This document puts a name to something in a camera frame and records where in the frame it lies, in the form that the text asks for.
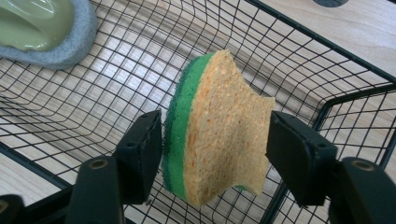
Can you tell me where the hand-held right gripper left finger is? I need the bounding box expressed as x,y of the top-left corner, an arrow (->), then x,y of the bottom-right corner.
112,109 -> 163,205

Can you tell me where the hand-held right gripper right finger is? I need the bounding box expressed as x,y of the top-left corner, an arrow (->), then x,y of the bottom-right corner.
264,110 -> 339,207

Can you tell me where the green and tan scouring sponge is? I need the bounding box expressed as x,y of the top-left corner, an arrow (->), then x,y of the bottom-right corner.
162,49 -> 276,207

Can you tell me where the black wire mesh basket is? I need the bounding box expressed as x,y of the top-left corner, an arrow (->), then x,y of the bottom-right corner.
0,0 -> 396,224

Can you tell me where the grey sponge with green handle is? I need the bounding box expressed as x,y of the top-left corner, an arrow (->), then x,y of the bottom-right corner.
0,0 -> 99,71

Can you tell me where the dark round object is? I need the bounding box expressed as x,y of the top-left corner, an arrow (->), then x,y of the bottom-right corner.
312,0 -> 350,8

